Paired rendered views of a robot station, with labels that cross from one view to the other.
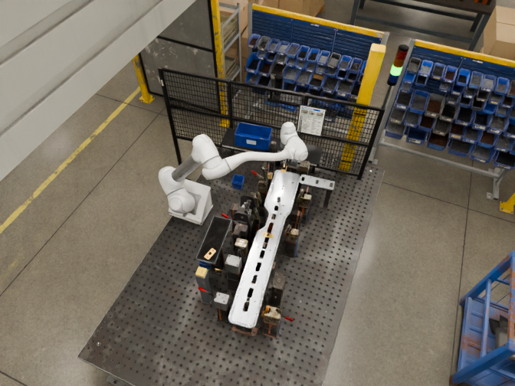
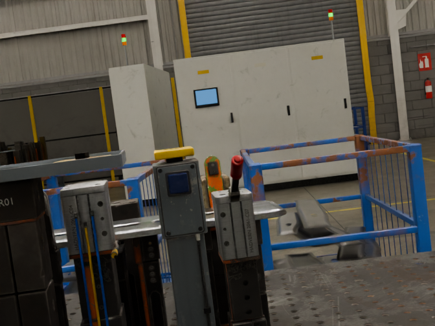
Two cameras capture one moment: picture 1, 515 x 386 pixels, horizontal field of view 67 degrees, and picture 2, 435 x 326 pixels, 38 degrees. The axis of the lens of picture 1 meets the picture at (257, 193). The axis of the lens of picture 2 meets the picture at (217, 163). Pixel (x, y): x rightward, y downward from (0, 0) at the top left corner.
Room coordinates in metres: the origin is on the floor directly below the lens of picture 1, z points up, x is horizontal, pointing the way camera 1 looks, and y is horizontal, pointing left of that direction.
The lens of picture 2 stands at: (1.44, 1.31, 1.21)
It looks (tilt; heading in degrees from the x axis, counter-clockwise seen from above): 5 degrees down; 250
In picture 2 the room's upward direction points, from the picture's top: 7 degrees counter-clockwise
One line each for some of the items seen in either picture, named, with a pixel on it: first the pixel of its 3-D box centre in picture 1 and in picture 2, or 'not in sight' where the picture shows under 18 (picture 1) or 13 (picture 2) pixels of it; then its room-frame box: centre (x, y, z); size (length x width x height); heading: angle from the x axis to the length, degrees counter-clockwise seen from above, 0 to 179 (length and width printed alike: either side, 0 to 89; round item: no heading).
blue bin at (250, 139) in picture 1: (253, 136); not in sight; (2.52, 0.05, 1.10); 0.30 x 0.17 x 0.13; 78
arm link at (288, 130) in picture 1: (288, 133); not in sight; (1.99, -0.21, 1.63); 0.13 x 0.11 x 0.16; 26
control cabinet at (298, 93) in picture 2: not in sight; (263, 104); (-2.47, -7.10, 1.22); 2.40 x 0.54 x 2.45; 159
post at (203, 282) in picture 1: (204, 286); (193, 299); (1.16, 0.36, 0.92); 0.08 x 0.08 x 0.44; 75
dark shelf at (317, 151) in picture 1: (271, 146); not in sight; (2.47, -0.12, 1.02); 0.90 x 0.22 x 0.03; 75
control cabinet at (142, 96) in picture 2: not in sight; (147, 119); (-1.13, -8.62, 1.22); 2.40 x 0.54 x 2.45; 65
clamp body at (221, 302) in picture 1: (222, 308); (243, 287); (1.02, 0.22, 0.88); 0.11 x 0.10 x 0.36; 75
